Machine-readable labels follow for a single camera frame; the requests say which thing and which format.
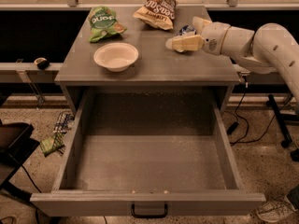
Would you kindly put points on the black chair at left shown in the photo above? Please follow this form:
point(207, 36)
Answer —
point(16, 146)

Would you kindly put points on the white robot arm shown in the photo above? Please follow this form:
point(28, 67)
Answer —
point(271, 47)

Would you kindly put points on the blue pepsi can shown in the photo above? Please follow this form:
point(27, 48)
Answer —
point(187, 30)

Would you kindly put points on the white paper bowl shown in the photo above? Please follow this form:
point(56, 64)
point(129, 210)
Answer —
point(116, 57)

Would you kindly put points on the blue white packet on floor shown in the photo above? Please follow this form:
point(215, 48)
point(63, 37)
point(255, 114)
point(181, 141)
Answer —
point(64, 122)

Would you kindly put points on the grey cabinet counter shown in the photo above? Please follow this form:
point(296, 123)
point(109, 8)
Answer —
point(156, 65)

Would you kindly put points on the black stand with wheels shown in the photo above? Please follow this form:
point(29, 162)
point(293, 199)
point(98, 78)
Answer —
point(282, 122)

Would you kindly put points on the black drawer handle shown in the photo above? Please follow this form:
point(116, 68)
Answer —
point(149, 210)

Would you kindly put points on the white sneaker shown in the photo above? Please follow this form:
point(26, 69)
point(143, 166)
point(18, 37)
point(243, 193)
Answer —
point(275, 210)

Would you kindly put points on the green chip bag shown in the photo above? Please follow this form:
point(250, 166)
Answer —
point(104, 24)

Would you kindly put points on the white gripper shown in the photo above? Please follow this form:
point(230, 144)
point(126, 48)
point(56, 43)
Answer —
point(214, 37)

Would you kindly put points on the small green bag on floor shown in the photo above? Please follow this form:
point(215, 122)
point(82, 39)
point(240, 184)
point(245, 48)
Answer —
point(52, 144)

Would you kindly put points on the black round tape measure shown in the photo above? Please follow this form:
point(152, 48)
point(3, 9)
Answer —
point(42, 63)

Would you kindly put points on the brown chip bag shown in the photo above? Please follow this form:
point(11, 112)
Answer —
point(158, 14)

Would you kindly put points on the open grey top drawer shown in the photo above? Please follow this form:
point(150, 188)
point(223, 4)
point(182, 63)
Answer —
point(160, 148)

